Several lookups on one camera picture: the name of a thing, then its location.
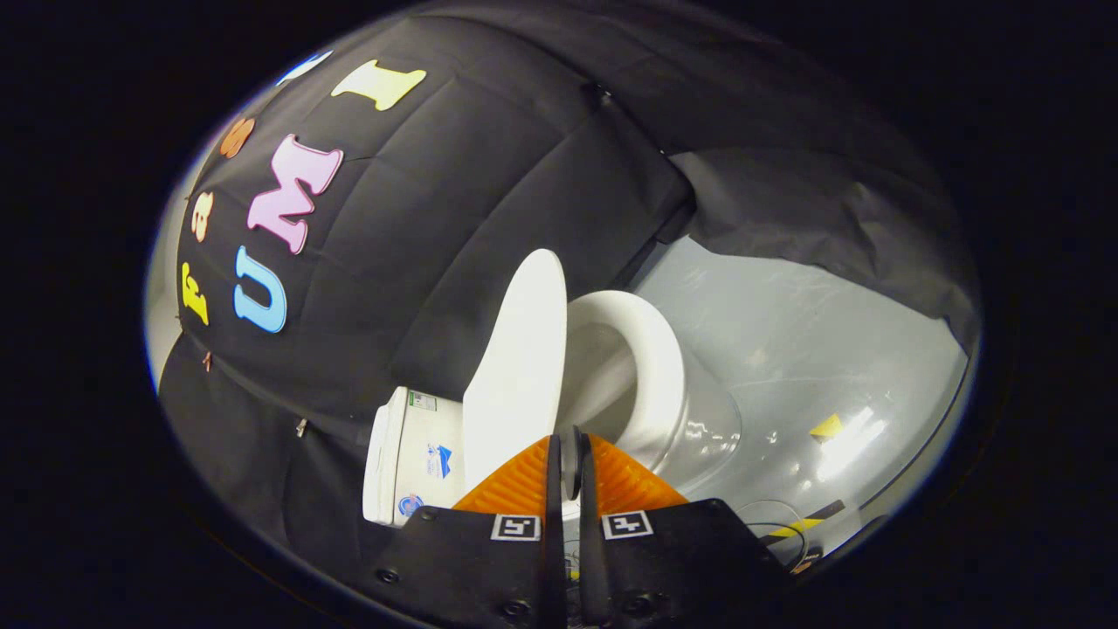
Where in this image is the white toilet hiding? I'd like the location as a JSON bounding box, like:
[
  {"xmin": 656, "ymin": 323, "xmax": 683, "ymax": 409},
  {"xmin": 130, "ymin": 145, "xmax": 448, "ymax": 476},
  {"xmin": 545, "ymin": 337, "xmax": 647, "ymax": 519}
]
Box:
[{"xmin": 362, "ymin": 290, "xmax": 743, "ymax": 528}]

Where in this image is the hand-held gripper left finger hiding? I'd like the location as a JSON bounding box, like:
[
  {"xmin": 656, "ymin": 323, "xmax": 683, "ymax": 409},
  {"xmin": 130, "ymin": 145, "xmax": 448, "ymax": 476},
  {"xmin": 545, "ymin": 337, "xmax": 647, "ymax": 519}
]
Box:
[{"xmin": 365, "ymin": 434, "xmax": 569, "ymax": 629}]

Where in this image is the white toilet lid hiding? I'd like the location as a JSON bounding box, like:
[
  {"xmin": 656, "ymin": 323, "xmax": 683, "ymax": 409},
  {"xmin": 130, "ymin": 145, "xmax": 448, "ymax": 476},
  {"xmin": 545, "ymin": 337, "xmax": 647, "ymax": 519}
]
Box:
[{"xmin": 461, "ymin": 249, "xmax": 569, "ymax": 512}]

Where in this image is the yellow black striped tape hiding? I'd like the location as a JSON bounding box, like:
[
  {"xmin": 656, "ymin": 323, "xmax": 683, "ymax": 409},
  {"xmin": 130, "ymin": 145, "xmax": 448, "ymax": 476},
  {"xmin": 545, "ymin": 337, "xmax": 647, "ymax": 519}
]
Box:
[{"xmin": 767, "ymin": 500, "xmax": 846, "ymax": 539}]

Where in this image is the black lid pull tab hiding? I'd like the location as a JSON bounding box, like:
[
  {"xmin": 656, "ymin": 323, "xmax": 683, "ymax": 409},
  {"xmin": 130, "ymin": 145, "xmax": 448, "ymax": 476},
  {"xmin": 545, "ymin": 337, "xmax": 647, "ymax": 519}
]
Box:
[{"xmin": 559, "ymin": 425, "xmax": 588, "ymax": 506}]

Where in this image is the white toilet seat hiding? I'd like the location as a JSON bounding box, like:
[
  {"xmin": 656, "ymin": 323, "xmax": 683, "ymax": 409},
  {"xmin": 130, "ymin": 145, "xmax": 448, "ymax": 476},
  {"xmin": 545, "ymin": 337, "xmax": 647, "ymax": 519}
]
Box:
[{"xmin": 566, "ymin": 290, "xmax": 687, "ymax": 473}]

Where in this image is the thin black cable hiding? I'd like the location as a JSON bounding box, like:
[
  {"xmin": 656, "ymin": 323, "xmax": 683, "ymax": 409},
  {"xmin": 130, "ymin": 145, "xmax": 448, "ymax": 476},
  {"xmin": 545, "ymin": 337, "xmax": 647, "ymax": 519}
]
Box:
[{"xmin": 736, "ymin": 499, "xmax": 811, "ymax": 573}]

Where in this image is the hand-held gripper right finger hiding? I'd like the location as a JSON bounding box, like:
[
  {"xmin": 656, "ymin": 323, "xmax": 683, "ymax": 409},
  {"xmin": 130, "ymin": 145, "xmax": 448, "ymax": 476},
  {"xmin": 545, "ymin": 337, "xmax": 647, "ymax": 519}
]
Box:
[{"xmin": 578, "ymin": 432, "xmax": 794, "ymax": 629}]

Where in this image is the black backdrop cloth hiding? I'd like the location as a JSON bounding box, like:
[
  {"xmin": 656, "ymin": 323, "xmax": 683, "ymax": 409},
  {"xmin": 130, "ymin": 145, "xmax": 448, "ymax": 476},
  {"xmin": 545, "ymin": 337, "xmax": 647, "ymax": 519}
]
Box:
[{"xmin": 157, "ymin": 4, "xmax": 979, "ymax": 560}]

